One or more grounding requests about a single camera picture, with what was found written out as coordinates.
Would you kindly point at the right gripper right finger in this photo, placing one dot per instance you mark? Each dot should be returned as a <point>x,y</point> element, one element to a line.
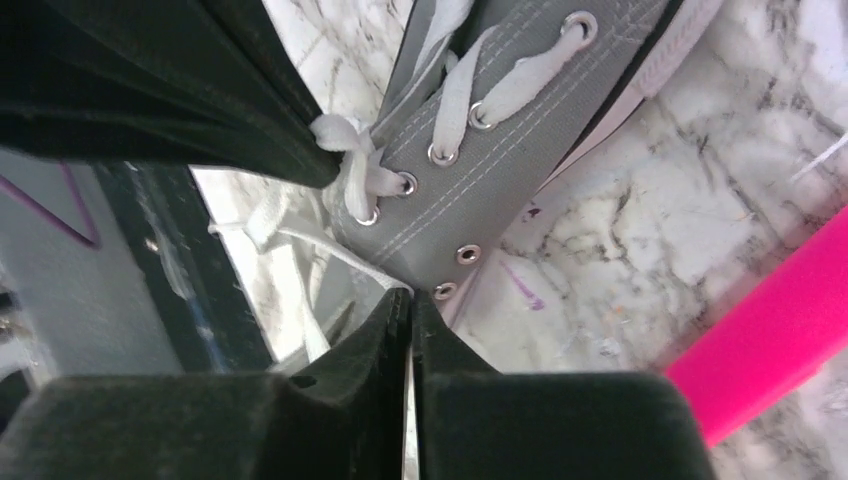
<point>474,422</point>

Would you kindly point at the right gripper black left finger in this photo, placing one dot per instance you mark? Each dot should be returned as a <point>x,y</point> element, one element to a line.
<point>341,417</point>

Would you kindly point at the pink plastic bar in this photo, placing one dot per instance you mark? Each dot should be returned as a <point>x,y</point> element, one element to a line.
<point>774,340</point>

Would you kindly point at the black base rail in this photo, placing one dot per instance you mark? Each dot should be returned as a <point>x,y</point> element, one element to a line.
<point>196,292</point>

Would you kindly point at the grey canvas sneaker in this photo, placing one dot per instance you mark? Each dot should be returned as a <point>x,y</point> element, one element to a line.
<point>490,101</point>

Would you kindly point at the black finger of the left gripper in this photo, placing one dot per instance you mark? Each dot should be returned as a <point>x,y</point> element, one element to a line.
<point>205,83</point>

